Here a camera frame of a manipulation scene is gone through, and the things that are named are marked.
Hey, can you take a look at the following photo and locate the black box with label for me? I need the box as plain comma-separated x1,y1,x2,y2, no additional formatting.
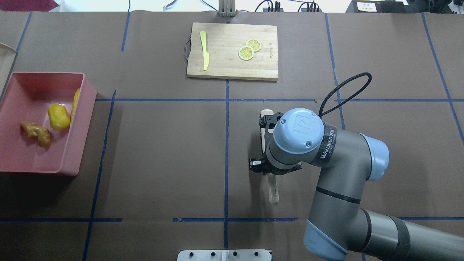
345,0,406,13

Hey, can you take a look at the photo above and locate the tan ginger root toy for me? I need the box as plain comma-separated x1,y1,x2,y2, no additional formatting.
21,121,51,148

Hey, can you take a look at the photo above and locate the lemon slice far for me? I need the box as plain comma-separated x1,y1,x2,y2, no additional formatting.
245,38,262,52

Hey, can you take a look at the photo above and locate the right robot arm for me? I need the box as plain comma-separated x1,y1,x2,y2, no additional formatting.
249,108,464,261

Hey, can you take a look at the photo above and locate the beige plastic dustpan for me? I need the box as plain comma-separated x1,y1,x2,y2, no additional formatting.
0,43,17,96

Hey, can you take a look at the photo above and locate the yellow corn cob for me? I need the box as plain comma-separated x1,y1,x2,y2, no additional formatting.
70,88,81,122

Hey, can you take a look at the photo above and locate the wooden cutting board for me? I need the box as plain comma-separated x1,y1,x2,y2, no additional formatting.
187,22,279,82

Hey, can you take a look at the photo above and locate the yellow plastic knife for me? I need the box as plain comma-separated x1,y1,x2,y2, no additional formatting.
199,31,210,71

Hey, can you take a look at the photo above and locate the yellow potato toy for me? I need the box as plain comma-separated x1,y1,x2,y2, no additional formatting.
47,104,71,131

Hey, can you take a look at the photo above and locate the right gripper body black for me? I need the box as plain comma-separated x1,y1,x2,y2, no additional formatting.
249,111,302,175

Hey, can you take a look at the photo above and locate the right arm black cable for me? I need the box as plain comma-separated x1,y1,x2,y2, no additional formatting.
318,72,373,117

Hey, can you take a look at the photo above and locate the beige hand brush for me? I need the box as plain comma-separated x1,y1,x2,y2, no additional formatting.
260,109,279,205

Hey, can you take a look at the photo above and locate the pink plastic bin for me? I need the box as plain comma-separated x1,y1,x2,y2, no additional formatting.
0,72,97,177

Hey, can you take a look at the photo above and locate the aluminium frame post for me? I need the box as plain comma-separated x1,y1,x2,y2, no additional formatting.
217,0,237,17

